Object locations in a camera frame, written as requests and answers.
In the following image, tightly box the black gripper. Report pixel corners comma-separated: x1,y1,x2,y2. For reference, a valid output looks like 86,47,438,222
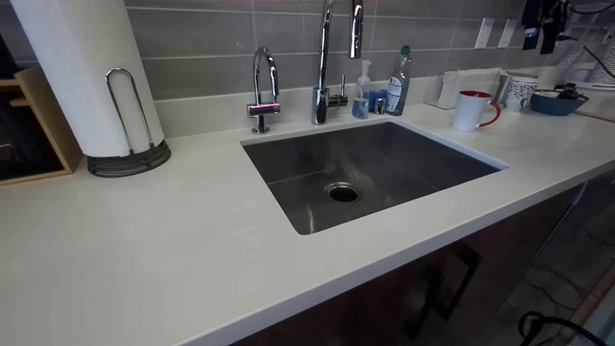
519,0,573,57

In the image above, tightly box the tall chrome kitchen faucet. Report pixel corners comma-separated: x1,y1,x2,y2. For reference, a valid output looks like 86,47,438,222
311,0,367,126

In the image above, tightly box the small chrome tap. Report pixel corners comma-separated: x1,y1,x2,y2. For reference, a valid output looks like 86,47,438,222
246,43,284,136

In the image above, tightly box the patterned white bowl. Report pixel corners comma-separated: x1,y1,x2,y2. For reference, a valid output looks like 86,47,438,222
496,72,540,113

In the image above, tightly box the blue bowl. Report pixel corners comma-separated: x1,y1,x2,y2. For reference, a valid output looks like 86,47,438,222
528,86,590,116

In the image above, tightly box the clear acrylic box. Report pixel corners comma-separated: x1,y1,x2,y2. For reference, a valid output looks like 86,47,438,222
421,64,509,111

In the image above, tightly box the green-capped dish soap bottle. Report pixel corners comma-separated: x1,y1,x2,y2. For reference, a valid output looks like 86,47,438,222
384,43,413,116

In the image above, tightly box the blue sponge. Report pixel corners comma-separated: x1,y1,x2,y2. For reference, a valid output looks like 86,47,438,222
367,88,390,116

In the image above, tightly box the clear pump soap dispenser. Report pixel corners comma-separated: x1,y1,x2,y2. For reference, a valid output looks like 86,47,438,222
350,57,375,120

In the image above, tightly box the stainless steel sink basin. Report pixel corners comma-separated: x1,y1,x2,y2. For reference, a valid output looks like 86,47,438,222
240,118,509,236

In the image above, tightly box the round sink drain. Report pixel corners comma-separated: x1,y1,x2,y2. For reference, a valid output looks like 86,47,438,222
323,178,363,205

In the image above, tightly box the brown cabinet front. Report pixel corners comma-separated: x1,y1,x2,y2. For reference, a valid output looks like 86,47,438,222
230,174,615,346

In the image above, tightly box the light wooden box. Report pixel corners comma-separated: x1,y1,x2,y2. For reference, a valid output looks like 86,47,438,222
0,64,84,188

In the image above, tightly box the white wall outlet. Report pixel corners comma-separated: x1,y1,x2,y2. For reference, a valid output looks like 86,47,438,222
473,15,498,51
496,16,521,49

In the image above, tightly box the black thin cable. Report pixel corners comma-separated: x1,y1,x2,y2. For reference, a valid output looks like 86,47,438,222
580,41,615,82

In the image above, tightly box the white mug with red handle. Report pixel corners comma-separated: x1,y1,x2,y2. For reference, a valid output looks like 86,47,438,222
451,88,503,134

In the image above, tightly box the black wire paper towel holder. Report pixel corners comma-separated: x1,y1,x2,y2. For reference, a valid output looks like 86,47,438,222
84,64,173,178

